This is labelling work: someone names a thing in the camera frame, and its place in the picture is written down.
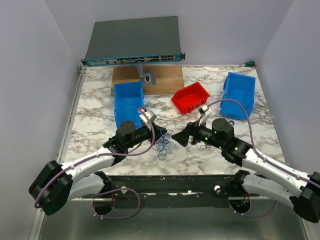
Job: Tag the grey metal stand bracket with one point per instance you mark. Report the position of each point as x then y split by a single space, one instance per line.
146 77

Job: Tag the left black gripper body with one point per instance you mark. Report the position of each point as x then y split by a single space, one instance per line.
144 133

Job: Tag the wooden board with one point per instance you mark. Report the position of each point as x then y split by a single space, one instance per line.
169 78

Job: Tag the aluminium frame rail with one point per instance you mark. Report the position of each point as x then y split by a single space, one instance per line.
71 117

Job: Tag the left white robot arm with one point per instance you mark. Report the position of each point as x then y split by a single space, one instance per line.
58 183

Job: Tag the left blue plastic bin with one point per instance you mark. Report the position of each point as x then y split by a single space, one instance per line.
128 98

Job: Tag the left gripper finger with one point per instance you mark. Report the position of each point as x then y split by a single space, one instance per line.
156 140
159 130

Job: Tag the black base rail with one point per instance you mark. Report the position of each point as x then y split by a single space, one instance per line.
171 191

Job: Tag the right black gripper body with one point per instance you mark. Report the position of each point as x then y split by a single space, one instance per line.
201 133

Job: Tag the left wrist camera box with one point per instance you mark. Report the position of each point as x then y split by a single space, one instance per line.
146 116

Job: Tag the grey network switch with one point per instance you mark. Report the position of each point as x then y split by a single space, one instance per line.
134 41

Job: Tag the green handled screwdriver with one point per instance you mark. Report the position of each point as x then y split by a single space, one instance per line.
249 64

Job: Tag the right blue plastic bin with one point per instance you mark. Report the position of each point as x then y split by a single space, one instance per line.
240 88

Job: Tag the blue plastic bin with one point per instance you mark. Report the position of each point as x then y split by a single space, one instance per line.
240 88
128 98

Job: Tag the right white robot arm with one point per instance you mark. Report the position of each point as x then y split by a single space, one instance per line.
297 189

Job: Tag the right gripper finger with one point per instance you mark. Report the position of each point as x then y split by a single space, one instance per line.
181 138
191 127

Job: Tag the red plastic bin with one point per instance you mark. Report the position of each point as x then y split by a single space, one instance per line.
189 98

